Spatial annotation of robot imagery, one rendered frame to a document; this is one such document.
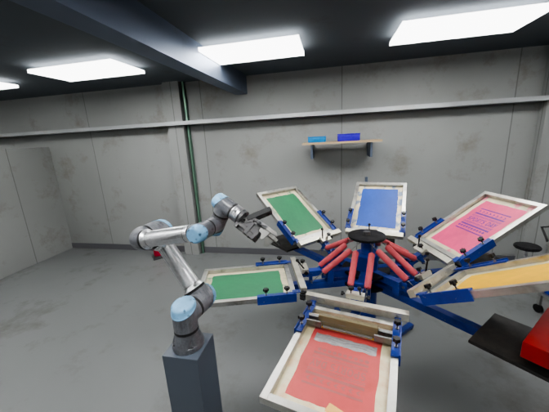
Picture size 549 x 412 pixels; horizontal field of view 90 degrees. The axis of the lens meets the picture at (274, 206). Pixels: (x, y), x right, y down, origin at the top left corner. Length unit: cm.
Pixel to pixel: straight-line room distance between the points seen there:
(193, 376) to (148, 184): 483
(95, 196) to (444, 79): 666
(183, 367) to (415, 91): 457
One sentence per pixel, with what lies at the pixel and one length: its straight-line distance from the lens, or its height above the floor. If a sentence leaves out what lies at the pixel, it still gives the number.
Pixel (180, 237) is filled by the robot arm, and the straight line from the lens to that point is 124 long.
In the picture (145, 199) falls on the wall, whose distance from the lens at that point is 613.
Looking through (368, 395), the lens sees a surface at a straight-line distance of 165.
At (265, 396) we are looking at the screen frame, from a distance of 157.
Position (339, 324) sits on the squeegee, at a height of 103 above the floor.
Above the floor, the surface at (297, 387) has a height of 95.
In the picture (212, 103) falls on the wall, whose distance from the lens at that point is 525.
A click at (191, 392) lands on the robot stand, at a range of 163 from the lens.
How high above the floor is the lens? 216
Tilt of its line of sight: 14 degrees down
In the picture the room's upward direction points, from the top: 3 degrees counter-clockwise
